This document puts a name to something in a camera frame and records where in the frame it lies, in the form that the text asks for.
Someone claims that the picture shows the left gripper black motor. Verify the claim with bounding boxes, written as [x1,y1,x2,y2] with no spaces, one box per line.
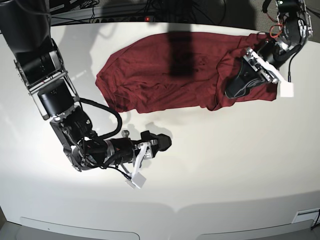
[223,41,288,100]

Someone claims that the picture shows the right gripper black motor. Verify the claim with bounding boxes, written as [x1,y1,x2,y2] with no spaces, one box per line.
[104,130,172,179]

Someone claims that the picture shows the dark red long-sleeve shirt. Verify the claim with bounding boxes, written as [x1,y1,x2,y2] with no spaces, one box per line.
[95,31,277,114]

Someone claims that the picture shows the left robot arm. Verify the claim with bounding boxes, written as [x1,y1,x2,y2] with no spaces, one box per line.
[225,0,313,99]

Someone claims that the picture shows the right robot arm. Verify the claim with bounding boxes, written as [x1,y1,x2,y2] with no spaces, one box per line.
[0,0,172,181]

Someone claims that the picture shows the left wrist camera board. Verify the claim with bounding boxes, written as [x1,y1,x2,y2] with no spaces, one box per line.
[279,81,294,98]

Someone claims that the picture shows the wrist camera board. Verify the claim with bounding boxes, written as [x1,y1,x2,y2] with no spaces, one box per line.
[279,81,294,98]
[125,173,146,189]

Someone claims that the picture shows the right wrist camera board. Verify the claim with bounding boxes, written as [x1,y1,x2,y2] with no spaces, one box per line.
[125,173,146,189]

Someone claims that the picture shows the black power strip red switch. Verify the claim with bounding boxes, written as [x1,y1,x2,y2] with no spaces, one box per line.
[93,15,153,24]

